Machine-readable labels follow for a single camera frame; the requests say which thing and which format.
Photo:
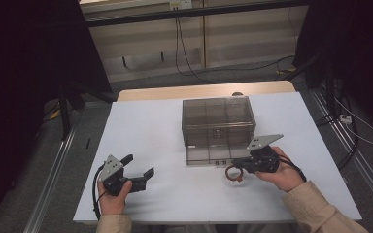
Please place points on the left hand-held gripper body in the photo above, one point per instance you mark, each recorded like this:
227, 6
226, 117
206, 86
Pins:
111, 168

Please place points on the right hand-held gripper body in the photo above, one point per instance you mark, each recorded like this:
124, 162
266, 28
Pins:
264, 160

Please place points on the smoky transparent drawer organizer case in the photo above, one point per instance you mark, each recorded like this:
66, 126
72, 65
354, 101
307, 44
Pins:
217, 110

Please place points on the person's right hand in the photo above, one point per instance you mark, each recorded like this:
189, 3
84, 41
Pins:
285, 176

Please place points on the person's left hand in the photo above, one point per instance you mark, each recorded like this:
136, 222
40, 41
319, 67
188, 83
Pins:
113, 204

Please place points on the white table sheet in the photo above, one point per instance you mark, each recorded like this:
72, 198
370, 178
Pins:
181, 194

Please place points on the dark round object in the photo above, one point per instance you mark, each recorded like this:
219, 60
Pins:
237, 94

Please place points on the black metal stand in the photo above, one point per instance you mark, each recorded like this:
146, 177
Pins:
65, 113
329, 84

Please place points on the wooden table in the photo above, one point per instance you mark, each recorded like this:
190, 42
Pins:
207, 90

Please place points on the white power strip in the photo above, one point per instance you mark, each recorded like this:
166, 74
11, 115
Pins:
345, 119

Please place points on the beige cabinet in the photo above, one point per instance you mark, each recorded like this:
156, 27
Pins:
246, 39

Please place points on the black curtain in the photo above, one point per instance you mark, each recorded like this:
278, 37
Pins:
362, 48
19, 64

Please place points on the black metal bar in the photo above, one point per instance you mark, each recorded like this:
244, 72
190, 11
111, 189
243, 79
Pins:
187, 13

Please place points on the aluminium floor rail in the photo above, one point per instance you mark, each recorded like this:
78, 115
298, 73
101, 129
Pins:
362, 171
50, 181

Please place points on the white wall socket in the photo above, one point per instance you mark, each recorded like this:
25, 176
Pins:
180, 4

